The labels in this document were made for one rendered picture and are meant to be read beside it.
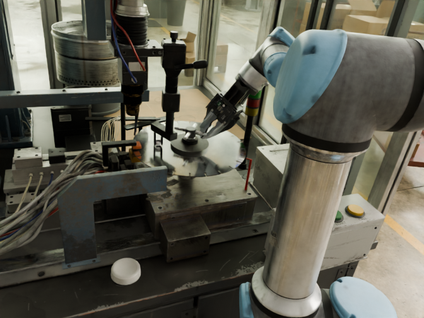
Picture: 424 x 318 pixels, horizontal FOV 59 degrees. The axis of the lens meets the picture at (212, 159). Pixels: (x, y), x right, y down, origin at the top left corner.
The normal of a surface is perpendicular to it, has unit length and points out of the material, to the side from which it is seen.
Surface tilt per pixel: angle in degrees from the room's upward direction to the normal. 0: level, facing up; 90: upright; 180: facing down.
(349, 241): 90
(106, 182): 90
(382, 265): 0
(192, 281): 0
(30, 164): 90
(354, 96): 86
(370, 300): 7
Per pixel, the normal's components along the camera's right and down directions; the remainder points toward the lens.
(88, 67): 0.16, 0.51
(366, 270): 0.11, -0.86
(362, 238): 0.37, 0.50
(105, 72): 0.56, 0.47
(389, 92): 0.02, 0.34
